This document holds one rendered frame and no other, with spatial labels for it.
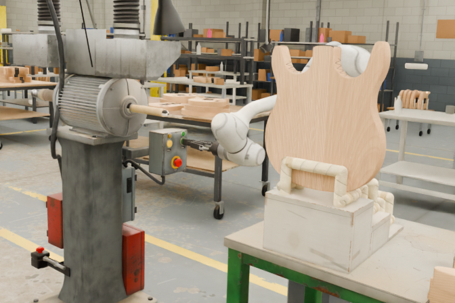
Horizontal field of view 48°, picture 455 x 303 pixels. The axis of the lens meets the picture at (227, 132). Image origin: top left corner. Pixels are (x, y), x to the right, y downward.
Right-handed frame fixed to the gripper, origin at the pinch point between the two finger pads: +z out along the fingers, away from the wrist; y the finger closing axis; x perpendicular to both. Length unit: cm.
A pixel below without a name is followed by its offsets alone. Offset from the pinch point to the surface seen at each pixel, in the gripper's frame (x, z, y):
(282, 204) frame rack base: 1, -85, -51
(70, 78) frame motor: 28, 37, -39
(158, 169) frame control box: -12.1, 7.0, -12.5
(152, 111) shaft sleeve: 18.1, -11.1, -33.1
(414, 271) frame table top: -14, -118, -36
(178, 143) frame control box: -0.5, 4.0, -3.0
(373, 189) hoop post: 3, -101, -25
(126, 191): -25.4, 24.1, -16.8
